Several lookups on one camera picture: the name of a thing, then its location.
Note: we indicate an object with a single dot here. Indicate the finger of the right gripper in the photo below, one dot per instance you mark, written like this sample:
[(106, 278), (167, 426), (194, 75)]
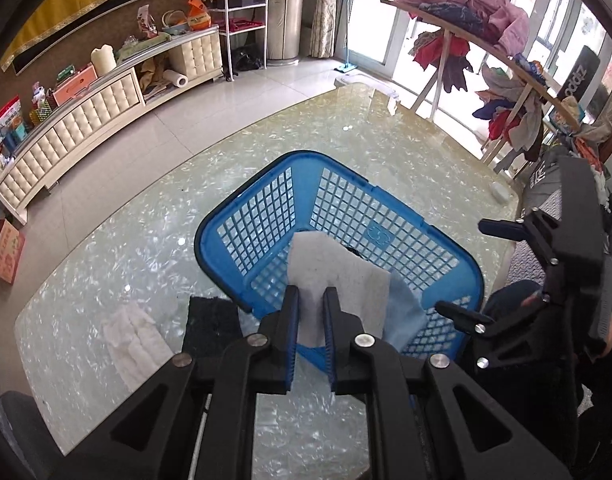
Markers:
[(467, 321), (504, 229)]

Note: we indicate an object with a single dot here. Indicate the light blue cloth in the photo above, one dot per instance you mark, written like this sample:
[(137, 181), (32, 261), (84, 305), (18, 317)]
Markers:
[(404, 315)]

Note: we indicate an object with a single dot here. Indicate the grey white felt cloth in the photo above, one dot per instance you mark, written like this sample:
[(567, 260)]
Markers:
[(317, 262)]

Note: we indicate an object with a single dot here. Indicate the cream tufted tv cabinet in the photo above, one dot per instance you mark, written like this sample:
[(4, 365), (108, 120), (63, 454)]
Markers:
[(108, 105)]

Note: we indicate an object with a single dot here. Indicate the black scouring pad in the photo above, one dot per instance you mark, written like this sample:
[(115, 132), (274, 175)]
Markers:
[(212, 325)]

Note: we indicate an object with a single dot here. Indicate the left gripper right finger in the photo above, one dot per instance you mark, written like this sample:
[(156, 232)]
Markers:
[(345, 371)]

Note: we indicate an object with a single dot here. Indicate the red printed cardboard box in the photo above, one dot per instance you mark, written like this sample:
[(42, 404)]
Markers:
[(12, 242)]

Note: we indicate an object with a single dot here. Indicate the beige curtain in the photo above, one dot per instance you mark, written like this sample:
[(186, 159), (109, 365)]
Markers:
[(322, 38)]

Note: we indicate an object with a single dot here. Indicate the white fluffy towel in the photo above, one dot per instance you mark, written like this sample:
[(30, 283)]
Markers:
[(136, 347)]

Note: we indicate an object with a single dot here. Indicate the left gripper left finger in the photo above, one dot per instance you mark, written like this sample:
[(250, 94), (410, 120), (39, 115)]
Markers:
[(283, 331)]

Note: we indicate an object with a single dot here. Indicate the pink drawer box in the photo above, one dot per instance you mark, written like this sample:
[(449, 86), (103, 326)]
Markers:
[(75, 85)]

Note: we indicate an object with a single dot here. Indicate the blue plastic laundry basket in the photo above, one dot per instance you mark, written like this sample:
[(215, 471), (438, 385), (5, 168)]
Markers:
[(243, 244)]

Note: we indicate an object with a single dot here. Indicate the orange bag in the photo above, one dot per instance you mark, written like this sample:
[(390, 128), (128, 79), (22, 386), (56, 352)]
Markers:
[(198, 17)]

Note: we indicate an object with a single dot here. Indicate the cream plastic jug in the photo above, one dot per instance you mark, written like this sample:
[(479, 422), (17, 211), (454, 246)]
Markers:
[(103, 59)]

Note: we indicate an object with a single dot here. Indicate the white metal shelf rack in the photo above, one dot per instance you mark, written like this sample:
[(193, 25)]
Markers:
[(242, 27)]

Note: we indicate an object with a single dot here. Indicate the white standing air conditioner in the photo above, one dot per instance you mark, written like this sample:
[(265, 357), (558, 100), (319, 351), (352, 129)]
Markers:
[(283, 31)]

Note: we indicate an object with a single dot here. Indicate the pink clothes pile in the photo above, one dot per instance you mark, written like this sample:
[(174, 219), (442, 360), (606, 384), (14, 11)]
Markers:
[(507, 24)]

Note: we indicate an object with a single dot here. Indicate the black zippo sign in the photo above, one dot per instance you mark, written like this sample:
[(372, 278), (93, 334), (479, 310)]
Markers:
[(578, 81)]

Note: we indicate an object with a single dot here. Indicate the white paper roll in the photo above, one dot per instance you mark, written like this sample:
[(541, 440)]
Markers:
[(176, 79)]

